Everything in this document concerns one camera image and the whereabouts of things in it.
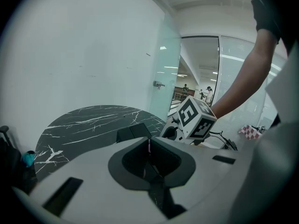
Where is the person's right forearm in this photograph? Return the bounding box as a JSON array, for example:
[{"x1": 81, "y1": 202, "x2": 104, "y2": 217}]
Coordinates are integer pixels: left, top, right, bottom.
[{"x1": 210, "y1": 29, "x2": 280, "y2": 120}]

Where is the white-framed frosted glass panel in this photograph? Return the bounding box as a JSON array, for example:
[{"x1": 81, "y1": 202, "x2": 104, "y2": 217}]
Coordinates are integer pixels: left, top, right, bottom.
[{"x1": 211, "y1": 35, "x2": 288, "y2": 149}]

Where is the teal round object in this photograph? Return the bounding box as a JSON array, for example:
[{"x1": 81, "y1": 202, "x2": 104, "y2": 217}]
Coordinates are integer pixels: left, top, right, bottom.
[{"x1": 22, "y1": 150, "x2": 36, "y2": 168}]

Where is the pink checkered bag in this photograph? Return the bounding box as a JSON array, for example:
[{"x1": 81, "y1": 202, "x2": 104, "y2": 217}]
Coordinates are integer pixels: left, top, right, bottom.
[{"x1": 238, "y1": 124, "x2": 266, "y2": 141}]

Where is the frosted glass door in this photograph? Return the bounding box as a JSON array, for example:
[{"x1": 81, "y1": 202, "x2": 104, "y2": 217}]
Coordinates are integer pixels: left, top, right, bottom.
[{"x1": 149, "y1": 13, "x2": 182, "y2": 116}]

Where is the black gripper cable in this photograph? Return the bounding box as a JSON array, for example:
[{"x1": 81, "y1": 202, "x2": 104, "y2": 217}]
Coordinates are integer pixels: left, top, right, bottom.
[{"x1": 210, "y1": 131, "x2": 238, "y2": 151}]

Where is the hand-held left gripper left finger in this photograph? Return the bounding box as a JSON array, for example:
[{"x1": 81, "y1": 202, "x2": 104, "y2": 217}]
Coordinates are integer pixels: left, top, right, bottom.
[{"x1": 14, "y1": 137, "x2": 169, "y2": 224}]

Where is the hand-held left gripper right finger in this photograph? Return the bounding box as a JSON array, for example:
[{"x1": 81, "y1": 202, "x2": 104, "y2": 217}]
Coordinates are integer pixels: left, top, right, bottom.
[{"x1": 150, "y1": 137, "x2": 255, "y2": 224}]

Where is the black office chair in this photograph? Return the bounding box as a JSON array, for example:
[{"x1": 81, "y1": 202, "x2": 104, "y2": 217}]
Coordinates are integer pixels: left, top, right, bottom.
[{"x1": 0, "y1": 125, "x2": 38, "y2": 196}]

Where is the person's black clothing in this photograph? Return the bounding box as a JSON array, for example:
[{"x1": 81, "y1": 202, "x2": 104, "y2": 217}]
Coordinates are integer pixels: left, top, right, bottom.
[{"x1": 251, "y1": 0, "x2": 299, "y2": 53}]

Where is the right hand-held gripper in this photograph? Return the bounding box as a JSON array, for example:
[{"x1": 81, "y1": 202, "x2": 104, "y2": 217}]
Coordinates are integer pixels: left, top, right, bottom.
[{"x1": 161, "y1": 95, "x2": 217, "y2": 146}]

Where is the black rectangular device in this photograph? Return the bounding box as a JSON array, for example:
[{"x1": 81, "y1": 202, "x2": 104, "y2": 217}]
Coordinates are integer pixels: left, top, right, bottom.
[{"x1": 116, "y1": 122, "x2": 152, "y2": 142}]

